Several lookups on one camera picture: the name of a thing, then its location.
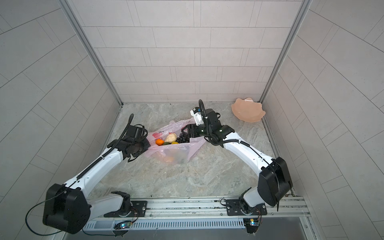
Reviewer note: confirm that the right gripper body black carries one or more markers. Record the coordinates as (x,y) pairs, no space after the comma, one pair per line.
(198,131)

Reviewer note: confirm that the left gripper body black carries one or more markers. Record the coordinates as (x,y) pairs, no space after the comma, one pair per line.
(141,146)

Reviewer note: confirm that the dark fake grapes bunch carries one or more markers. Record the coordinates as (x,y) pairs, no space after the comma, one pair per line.
(183,138)

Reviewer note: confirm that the pink scalloped plate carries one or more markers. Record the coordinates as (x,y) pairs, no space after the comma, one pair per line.
(247,110)

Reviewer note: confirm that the pink plastic bag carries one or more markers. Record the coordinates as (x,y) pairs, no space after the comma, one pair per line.
(179,153)

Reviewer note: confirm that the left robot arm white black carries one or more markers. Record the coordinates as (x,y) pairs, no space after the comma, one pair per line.
(67,207)

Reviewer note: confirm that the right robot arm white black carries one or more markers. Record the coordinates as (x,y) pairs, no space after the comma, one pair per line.
(274,179)

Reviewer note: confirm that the orange fake fruit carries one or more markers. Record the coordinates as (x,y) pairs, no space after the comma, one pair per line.
(159,142)

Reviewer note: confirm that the beige fake potato fruit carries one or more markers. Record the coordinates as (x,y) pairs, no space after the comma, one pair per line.
(172,137)

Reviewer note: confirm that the left circuit board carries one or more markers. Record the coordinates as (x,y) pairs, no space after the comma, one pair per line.
(123,225)

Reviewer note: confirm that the circuit board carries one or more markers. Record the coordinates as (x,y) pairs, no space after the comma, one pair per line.
(123,225)
(251,225)

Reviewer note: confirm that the white vent grille strip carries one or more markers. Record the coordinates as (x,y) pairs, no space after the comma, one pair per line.
(167,224)

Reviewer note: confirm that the right circuit board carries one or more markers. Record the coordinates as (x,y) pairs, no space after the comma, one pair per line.
(251,225)

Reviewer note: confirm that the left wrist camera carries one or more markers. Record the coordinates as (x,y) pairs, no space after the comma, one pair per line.
(136,133)

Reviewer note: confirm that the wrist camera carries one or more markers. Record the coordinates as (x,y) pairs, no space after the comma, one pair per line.
(196,114)
(136,133)

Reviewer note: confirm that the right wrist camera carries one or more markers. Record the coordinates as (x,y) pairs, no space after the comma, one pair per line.
(196,114)

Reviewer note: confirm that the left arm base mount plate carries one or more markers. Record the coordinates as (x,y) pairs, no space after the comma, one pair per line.
(135,209)

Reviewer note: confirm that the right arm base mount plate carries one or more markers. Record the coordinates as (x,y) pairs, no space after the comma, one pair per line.
(236,207)

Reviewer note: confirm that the aluminium rail frame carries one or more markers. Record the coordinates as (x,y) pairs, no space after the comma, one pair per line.
(210,208)

